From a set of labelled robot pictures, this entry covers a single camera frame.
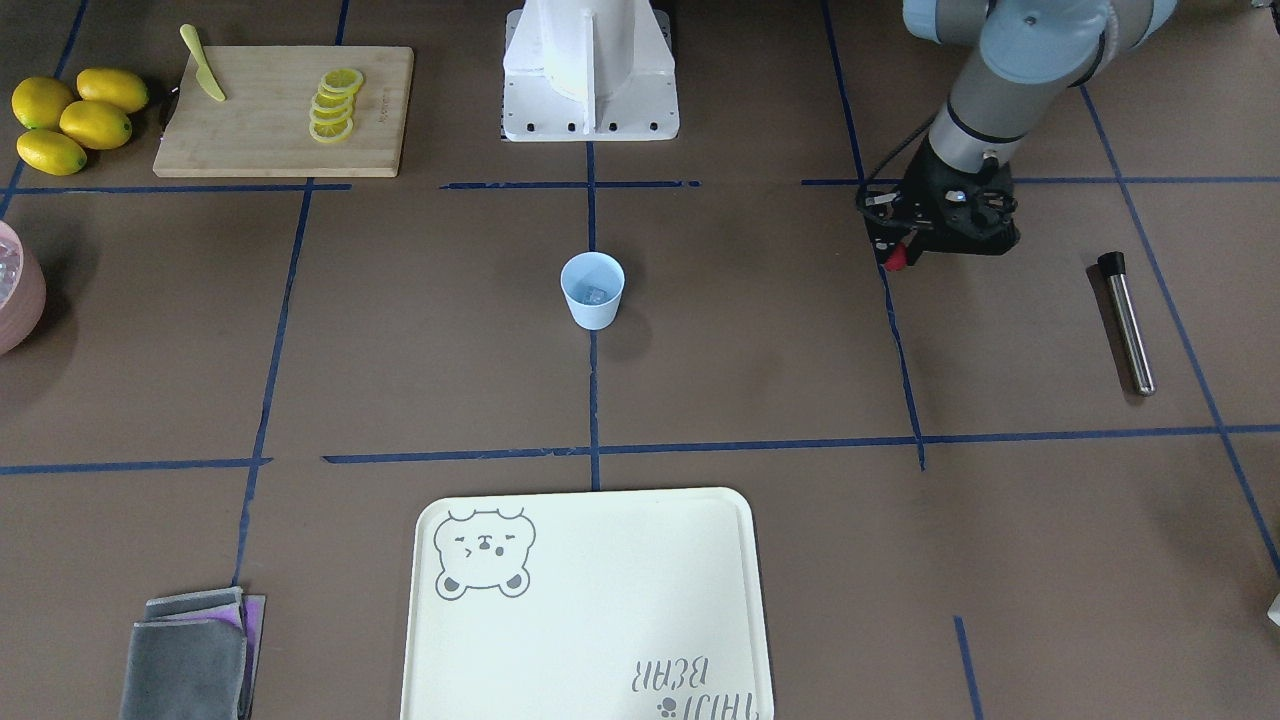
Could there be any pink bowl of ice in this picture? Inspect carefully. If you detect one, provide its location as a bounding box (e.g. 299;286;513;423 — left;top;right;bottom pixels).
1;222;46;355

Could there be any grey folded cloth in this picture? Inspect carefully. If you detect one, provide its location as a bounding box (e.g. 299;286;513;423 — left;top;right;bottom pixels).
119;585;268;719

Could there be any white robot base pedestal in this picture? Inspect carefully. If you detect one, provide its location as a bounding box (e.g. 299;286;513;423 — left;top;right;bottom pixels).
500;1;681;143

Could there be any yellow lemon top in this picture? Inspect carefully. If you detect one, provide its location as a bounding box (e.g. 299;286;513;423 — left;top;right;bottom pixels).
10;76;77;129
76;67;150;114

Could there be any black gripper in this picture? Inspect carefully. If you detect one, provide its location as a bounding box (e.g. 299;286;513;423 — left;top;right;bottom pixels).
856;143;1021;263

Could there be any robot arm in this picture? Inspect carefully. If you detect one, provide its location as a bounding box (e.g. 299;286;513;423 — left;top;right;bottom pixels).
858;1;1178;272

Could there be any yellow lemon middle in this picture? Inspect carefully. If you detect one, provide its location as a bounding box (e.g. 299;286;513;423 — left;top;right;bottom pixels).
58;100;133;150

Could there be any red strawberry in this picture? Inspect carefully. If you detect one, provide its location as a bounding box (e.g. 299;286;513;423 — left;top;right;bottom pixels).
882;245;910;272

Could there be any cream bear serving tray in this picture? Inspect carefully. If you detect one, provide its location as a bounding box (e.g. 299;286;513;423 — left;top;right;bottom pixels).
399;487;774;719

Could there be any yellow lemon bottom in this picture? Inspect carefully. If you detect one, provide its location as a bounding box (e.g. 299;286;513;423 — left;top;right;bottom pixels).
15;129;88;177

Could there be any yellow plastic knife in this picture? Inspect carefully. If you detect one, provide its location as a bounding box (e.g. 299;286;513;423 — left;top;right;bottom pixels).
179;23;227;102

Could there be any light blue plastic cup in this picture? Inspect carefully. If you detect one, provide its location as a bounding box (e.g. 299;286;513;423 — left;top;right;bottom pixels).
559;252;626;331

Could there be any yellow lemon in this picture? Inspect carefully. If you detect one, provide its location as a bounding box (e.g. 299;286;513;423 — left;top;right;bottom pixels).
76;67;150;114
10;76;77;129
15;129;88;177
58;100;133;150

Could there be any wooden cutting board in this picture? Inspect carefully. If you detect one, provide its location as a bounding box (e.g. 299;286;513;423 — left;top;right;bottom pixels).
154;46;415;178

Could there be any clear ice cube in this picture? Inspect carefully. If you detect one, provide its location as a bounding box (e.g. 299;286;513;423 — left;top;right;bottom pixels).
579;284;617;307

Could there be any steel muddler with black cap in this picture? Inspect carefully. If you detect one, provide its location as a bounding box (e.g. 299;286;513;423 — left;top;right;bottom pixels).
1097;251;1156;397

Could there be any lemon slices row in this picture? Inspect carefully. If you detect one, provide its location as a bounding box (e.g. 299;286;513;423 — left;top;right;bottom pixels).
307;67;365;143

